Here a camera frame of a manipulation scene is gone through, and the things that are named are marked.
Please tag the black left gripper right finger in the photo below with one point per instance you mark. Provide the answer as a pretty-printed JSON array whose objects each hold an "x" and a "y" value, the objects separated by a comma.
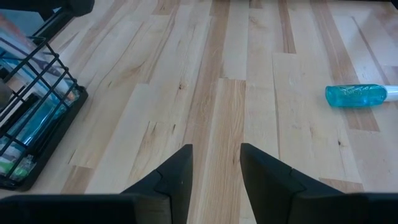
[{"x": 270, "y": 186}]

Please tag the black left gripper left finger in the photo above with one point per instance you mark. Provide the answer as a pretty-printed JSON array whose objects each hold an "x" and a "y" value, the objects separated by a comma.
[{"x": 174, "y": 180}]

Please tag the white purple toothbrush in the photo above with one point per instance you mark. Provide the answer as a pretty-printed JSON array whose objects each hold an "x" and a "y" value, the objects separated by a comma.
[{"x": 21, "y": 46}]

